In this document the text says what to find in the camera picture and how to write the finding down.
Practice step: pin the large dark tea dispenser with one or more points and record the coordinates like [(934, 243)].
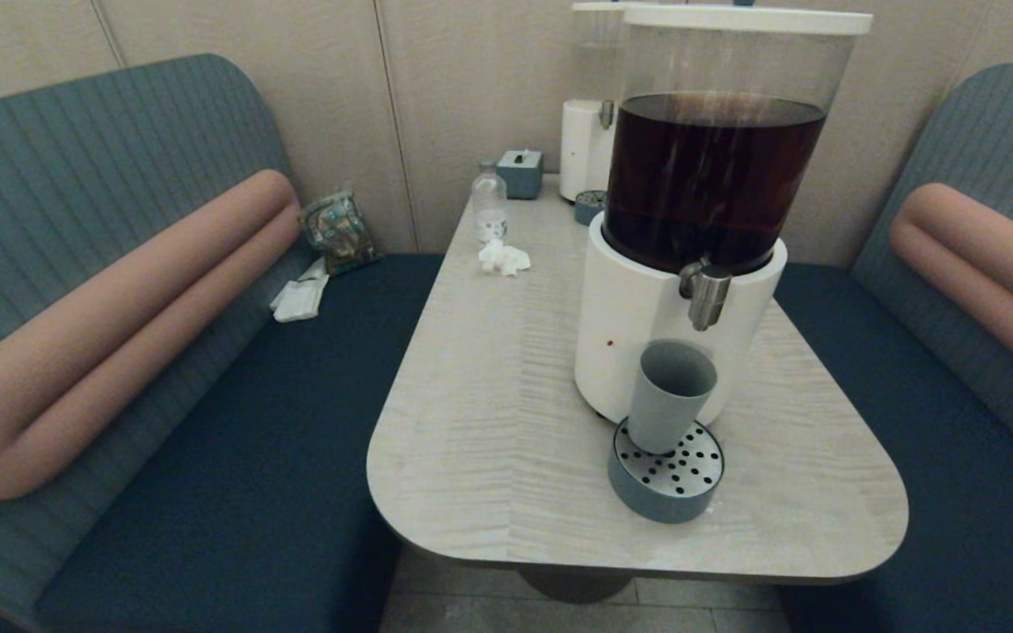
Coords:
[(647, 308)]

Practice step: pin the grey-blue plastic cup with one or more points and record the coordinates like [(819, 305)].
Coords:
[(669, 404)]

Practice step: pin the metal dispenser tap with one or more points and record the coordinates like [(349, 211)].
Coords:
[(707, 294)]

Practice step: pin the crumpled white tissue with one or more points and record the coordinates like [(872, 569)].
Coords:
[(502, 258)]

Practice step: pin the clear plastic bottle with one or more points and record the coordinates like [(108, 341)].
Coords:
[(489, 202)]

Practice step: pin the small blue drip tray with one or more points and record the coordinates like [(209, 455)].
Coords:
[(588, 209)]

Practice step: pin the blue-grey tissue box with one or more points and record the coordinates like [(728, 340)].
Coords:
[(520, 176)]

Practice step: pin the small white drink dispenser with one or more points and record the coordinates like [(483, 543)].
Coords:
[(584, 149)]

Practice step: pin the printed snack bag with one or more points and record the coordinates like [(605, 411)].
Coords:
[(339, 230)]

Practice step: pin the white napkin pack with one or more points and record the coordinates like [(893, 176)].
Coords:
[(300, 299)]

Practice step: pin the blue perforated drip tray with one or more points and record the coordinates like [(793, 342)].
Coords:
[(665, 497)]

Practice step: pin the blue upholstered bench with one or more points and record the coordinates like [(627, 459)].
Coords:
[(955, 492), (234, 457)]

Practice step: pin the white dispenser lid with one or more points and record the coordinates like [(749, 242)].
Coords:
[(748, 19)]

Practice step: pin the pink bolster cushion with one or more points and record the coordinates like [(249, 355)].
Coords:
[(102, 343), (981, 264)]

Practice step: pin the round table pedestal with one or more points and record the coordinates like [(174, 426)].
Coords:
[(577, 585)]

